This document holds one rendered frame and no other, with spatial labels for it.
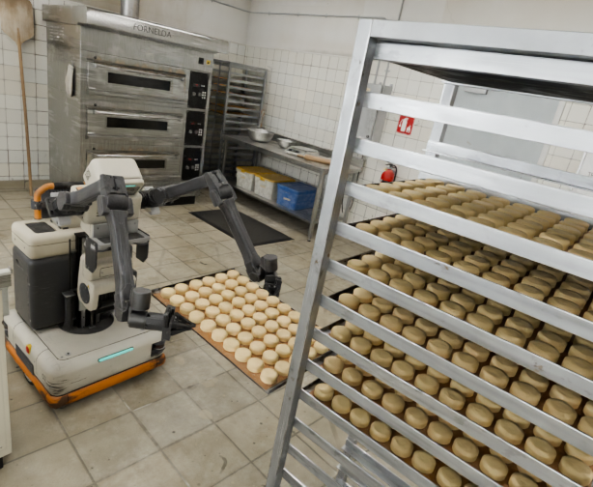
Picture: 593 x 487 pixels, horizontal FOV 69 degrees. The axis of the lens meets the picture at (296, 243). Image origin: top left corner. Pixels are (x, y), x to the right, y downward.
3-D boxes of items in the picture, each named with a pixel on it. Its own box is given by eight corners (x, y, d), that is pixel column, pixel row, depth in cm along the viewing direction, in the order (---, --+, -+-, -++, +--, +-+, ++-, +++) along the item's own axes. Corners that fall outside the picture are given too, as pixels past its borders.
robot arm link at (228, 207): (224, 187, 193) (206, 193, 184) (233, 183, 189) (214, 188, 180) (264, 275, 195) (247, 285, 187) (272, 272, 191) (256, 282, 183)
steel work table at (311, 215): (214, 195, 626) (222, 127, 592) (253, 193, 676) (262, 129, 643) (309, 243, 507) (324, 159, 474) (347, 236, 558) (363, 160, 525)
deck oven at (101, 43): (85, 220, 451) (87, 6, 383) (45, 188, 526) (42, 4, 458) (211, 210, 561) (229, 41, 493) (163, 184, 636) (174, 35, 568)
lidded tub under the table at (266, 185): (250, 191, 589) (253, 173, 580) (275, 190, 622) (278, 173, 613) (268, 200, 565) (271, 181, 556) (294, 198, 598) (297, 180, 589)
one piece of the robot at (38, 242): (13, 329, 238) (6, 182, 209) (109, 303, 279) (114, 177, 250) (38, 360, 219) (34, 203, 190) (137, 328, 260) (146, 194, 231)
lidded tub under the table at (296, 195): (272, 202, 560) (275, 183, 551) (296, 199, 594) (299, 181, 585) (293, 211, 537) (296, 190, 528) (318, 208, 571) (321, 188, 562)
